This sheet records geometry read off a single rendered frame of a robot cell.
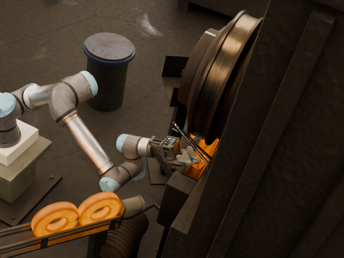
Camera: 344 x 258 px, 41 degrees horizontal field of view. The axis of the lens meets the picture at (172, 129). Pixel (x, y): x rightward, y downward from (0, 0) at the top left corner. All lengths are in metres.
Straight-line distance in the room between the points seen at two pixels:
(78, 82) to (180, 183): 0.60
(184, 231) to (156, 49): 2.48
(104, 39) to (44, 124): 0.64
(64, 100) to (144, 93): 1.47
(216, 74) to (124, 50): 1.54
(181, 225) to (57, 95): 0.74
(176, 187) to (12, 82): 1.88
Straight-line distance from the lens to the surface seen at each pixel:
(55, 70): 3.38
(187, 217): 1.47
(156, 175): 2.72
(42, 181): 2.62
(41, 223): 1.55
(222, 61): 1.40
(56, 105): 1.85
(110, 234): 1.82
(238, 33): 1.45
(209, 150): 1.92
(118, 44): 2.93
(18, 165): 2.32
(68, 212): 1.56
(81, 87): 1.90
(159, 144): 1.78
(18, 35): 3.73
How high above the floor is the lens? 2.02
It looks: 42 degrees down
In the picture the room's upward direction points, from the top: 14 degrees clockwise
